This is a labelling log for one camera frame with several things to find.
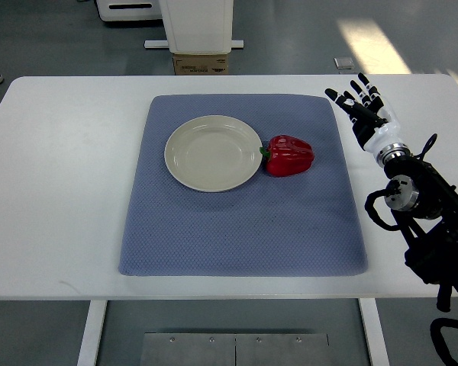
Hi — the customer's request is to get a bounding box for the brown cardboard box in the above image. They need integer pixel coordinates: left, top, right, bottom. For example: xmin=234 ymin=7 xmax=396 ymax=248
xmin=173 ymin=54 xmax=228 ymax=75

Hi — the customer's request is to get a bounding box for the blue textured mat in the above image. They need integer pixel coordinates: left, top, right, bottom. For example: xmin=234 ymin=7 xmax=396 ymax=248
xmin=118 ymin=94 xmax=367 ymax=277

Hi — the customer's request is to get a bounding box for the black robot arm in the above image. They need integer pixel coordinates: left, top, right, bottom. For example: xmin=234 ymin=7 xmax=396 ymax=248
xmin=365 ymin=135 xmax=458 ymax=313

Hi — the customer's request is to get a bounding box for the white pedestal base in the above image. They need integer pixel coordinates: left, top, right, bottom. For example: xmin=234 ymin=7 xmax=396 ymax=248
xmin=144 ymin=0 xmax=244 ymax=55

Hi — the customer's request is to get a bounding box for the white machine cabinet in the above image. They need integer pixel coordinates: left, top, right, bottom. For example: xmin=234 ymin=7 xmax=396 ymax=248
xmin=95 ymin=0 xmax=162 ymax=22

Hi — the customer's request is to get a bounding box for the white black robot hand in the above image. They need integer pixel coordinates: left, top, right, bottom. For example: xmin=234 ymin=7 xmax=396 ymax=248
xmin=324 ymin=73 xmax=402 ymax=155

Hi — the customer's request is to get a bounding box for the red bell pepper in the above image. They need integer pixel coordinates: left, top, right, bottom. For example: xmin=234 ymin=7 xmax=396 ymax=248
xmin=260 ymin=135 xmax=314 ymax=177

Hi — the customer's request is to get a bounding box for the metal floor plate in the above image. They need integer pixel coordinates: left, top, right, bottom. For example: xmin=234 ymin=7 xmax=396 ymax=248
xmin=140 ymin=333 xmax=334 ymax=365

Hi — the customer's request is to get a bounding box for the white right table leg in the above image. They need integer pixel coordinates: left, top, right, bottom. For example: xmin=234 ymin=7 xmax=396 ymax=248
xmin=358 ymin=298 xmax=390 ymax=366

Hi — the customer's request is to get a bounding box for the grey floor outlet plate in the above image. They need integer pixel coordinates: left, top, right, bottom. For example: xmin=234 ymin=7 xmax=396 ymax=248
xmin=334 ymin=57 xmax=355 ymax=70

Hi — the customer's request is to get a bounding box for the cream round plate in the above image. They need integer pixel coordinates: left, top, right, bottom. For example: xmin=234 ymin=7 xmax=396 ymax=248
xmin=164 ymin=115 xmax=263 ymax=192

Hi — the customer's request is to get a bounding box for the white left table leg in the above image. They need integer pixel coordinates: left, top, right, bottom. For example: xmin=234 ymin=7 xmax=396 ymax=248
xmin=77 ymin=300 xmax=108 ymax=366

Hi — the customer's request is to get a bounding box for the white table leg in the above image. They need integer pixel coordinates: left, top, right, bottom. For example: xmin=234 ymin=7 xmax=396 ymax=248
xmin=358 ymin=298 xmax=390 ymax=366
xmin=77 ymin=300 xmax=108 ymax=366

